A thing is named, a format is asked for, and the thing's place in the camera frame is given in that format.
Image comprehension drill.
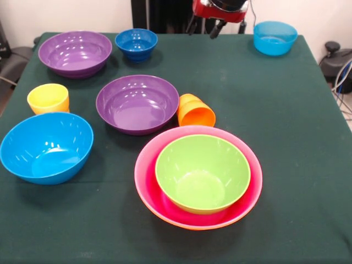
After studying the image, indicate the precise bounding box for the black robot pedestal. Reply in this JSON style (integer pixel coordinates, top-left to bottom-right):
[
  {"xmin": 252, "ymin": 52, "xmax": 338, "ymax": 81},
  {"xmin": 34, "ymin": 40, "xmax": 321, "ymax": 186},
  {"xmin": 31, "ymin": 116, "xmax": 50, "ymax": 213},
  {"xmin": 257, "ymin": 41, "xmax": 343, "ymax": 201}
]
[{"xmin": 131, "ymin": 0, "xmax": 218, "ymax": 35}]

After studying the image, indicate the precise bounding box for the pink plastic bowl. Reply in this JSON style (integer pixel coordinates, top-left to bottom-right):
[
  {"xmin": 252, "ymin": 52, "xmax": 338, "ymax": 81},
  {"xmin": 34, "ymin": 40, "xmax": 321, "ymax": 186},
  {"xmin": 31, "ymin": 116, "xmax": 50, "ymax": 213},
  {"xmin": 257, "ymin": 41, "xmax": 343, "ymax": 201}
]
[{"xmin": 134, "ymin": 125, "xmax": 263, "ymax": 229}]

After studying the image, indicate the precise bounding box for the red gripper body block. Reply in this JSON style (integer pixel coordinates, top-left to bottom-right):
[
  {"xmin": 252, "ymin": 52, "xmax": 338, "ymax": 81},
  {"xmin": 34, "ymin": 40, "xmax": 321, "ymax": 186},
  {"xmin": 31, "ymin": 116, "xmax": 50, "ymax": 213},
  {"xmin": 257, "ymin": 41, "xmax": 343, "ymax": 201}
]
[{"xmin": 191, "ymin": 0, "xmax": 250, "ymax": 24}]

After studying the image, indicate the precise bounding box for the small dark blue bowl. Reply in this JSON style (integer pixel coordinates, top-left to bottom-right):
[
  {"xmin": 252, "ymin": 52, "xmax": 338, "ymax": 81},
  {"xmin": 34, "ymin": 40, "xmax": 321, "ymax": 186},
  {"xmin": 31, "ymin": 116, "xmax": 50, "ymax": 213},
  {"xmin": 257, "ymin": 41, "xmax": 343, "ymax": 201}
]
[{"xmin": 114, "ymin": 28, "xmax": 158, "ymax": 63}]

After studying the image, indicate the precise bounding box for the orange plastic cup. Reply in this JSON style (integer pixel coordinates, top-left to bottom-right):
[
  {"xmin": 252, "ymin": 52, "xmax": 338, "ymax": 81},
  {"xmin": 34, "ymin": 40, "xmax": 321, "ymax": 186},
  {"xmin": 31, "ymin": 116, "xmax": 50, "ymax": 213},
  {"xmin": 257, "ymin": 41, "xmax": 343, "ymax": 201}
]
[{"xmin": 177, "ymin": 93, "xmax": 217, "ymax": 128}]

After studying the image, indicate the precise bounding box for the light blue plastic cup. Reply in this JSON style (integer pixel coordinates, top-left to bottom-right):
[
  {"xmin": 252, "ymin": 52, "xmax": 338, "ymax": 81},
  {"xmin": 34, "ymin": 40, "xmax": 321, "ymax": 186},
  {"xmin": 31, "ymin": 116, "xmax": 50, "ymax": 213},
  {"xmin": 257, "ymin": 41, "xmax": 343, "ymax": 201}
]
[{"xmin": 252, "ymin": 21, "xmax": 299, "ymax": 57}]

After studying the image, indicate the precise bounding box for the black hanging cable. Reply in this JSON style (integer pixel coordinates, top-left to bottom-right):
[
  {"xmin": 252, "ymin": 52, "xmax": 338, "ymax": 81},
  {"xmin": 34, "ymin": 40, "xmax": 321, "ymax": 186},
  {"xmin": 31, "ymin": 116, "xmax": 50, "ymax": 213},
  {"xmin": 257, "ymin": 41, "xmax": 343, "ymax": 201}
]
[{"xmin": 238, "ymin": 0, "xmax": 257, "ymax": 35}]

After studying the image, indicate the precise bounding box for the yellow plastic cup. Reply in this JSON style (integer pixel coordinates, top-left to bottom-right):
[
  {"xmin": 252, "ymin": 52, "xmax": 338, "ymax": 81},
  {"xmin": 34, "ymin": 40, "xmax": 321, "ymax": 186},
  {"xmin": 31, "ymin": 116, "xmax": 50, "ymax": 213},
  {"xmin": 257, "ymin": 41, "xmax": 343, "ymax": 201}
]
[{"xmin": 26, "ymin": 83, "xmax": 70, "ymax": 116}]

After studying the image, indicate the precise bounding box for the tangle of floor cables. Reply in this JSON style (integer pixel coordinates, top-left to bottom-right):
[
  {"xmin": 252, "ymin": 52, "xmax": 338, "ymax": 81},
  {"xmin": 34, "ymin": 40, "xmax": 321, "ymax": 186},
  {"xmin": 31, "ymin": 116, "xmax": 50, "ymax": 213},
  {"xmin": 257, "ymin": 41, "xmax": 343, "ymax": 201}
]
[{"xmin": 331, "ymin": 59, "xmax": 352, "ymax": 122}]

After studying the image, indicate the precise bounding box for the orange plastic bowl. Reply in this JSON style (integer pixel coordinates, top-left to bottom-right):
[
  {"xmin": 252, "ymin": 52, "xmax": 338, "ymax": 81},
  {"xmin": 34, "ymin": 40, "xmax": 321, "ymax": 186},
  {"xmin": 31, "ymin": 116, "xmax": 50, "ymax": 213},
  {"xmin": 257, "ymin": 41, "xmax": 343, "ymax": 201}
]
[{"xmin": 137, "ymin": 192, "xmax": 259, "ymax": 231}]

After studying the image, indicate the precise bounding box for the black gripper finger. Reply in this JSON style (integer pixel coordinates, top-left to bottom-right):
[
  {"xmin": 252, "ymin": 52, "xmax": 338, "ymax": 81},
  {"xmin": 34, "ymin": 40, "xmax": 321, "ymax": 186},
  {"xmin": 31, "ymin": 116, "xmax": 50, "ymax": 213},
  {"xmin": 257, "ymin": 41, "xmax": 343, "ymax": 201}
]
[
  {"xmin": 210, "ymin": 21, "xmax": 228, "ymax": 40},
  {"xmin": 186, "ymin": 15, "xmax": 197, "ymax": 36}
]

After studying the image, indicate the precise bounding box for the dark green table cloth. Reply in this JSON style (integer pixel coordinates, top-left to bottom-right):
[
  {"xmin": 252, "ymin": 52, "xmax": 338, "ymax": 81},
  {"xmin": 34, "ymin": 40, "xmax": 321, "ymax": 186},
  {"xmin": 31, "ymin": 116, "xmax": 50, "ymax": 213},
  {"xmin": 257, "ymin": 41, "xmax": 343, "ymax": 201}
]
[{"xmin": 0, "ymin": 32, "xmax": 352, "ymax": 264}]

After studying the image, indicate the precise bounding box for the green plastic bowl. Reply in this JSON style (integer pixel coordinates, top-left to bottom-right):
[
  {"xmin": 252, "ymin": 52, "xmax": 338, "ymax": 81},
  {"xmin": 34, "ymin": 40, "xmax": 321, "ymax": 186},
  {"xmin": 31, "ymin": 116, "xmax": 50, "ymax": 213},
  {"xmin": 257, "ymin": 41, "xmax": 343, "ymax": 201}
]
[{"xmin": 155, "ymin": 134, "xmax": 251, "ymax": 215}]

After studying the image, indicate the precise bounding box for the light blue plastic bowl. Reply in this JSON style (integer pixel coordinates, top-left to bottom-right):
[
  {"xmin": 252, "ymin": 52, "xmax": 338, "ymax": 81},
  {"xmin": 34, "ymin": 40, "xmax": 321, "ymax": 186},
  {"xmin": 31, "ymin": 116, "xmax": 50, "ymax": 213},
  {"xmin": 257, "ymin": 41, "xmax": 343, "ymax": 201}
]
[{"xmin": 0, "ymin": 112, "xmax": 95, "ymax": 185}]

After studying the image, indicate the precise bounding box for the purple plastic bowl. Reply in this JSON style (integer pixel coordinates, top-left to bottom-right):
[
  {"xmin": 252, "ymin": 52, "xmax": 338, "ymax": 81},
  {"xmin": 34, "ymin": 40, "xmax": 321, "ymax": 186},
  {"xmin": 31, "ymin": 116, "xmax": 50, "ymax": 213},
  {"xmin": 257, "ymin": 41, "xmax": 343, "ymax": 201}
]
[
  {"xmin": 95, "ymin": 74, "xmax": 180, "ymax": 136},
  {"xmin": 37, "ymin": 30, "xmax": 113, "ymax": 80}
]

